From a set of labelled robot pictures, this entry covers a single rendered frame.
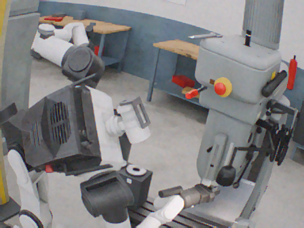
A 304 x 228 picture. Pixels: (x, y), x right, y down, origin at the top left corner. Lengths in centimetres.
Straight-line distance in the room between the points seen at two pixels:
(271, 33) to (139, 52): 527
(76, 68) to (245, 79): 53
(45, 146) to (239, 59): 65
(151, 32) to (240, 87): 535
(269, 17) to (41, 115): 100
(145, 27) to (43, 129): 553
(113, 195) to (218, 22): 500
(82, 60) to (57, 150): 31
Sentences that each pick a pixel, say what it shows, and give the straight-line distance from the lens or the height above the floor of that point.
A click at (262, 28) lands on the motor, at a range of 154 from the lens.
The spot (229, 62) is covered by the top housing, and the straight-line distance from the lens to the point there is 120.
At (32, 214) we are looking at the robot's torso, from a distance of 155.
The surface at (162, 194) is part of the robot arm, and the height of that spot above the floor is 129.
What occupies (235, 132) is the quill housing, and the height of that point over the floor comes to 157.
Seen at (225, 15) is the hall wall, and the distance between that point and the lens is 589.
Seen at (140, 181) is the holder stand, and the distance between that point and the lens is 174.
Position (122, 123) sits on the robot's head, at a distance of 118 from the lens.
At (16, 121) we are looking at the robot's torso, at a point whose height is 152.
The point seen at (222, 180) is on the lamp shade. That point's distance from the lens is 128.
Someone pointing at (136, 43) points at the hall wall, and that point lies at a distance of 669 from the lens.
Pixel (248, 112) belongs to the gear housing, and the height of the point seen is 168.
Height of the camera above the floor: 212
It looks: 23 degrees down
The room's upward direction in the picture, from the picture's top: 10 degrees clockwise
